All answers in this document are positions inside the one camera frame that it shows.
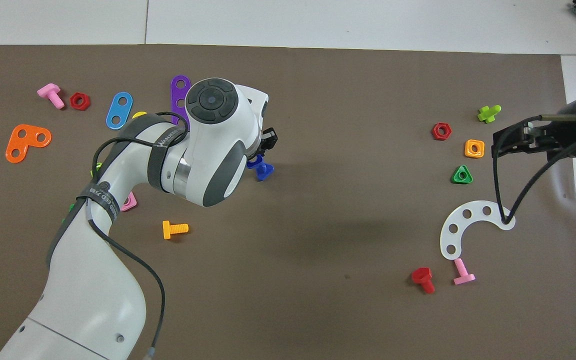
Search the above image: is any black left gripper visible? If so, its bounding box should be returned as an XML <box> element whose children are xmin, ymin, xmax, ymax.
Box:
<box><xmin>256</xmin><ymin>128</ymin><xmax>279</xmax><ymax>159</ymax></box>

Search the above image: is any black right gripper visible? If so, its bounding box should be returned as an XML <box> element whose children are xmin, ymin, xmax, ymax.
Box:
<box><xmin>492</xmin><ymin>99</ymin><xmax>576</xmax><ymax>158</ymax></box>

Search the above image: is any lime green plastic screw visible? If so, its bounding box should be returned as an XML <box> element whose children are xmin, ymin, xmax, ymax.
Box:
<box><xmin>477</xmin><ymin>104</ymin><xmax>502</xmax><ymax>124</ymax></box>

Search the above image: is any orange square plastic nut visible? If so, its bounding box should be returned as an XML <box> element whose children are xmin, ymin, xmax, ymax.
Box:
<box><xmin>464</xmin><ymin>139</ymin><xmax>485</xmax><ymax>159</ymax></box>

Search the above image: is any green triangular plastic nut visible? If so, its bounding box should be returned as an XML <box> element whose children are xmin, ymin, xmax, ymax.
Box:
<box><xmin>451</xmin><ymin>165</ymin><xmax>474</xmax><ymax>185</ymax></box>

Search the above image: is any orange plastic screw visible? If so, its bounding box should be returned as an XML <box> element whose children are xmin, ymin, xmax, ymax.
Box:
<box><xmin>162</xmin><ymin>220</ymin><xmax>189</xmax><ymax>240</ymax></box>

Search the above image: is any pink plastic screw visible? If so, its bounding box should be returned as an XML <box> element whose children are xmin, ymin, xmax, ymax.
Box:
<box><xmin>453</xmin><ymin>258</ymin><xmax>476</xmax><ymax>286</ymax></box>
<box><xmin>37</xmin><ymin>83</ymin><xmax>66</xmax><ymax>110</ymax></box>

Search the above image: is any red plastic screw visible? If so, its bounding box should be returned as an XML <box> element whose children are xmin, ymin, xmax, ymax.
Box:
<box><xmin>411</xmin><ymin>267</ymin><xmax>436</xmax><ymax>295</ymax></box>

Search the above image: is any white curved five-hole plate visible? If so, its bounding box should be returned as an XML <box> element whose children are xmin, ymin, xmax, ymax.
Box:
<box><xmin>439</xmin><ymin>200</ymin><xmax>516</xmax><ymax>261</ymax></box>

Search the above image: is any brown table mat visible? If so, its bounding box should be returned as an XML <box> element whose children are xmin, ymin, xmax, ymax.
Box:
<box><xmin>0</xmin><ymin>44</ymin><xmax>576</xmax><ymax>360</ymax></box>

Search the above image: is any purple four-hole plate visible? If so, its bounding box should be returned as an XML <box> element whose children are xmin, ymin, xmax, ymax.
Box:
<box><xmin>170</xmin><ymin>75</ymin><xmax>192</xmax><ymax>119</ymax></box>

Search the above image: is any blue two-hole plate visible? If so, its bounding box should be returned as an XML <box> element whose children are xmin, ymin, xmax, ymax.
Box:
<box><xmin>106</xmin><ymin>92</ymin><xmax>134</xmax><ymax>130</ymax></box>

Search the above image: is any orange L-shaped plate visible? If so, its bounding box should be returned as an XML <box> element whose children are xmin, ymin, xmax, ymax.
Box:
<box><xmin>5</xmin><ymin>124</ymin><xmax>52</xmax><ymax>164</ymax></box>

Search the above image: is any black velcro cable strap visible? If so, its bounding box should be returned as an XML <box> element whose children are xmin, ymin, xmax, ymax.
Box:
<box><xmin>75</xmin><ymin>181</ymin><xmax>120</xmax><ymax>224</ymax></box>
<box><xmin>147</xmin><ymin>126</ymin><xmax>189</xmax><ymax>192</ymax></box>

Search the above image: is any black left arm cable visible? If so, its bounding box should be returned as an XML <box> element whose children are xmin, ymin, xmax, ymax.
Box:
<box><xmin>89</xmin><ymin>112</ymin><xmax>190</xmax><ymax>360</ymax></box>

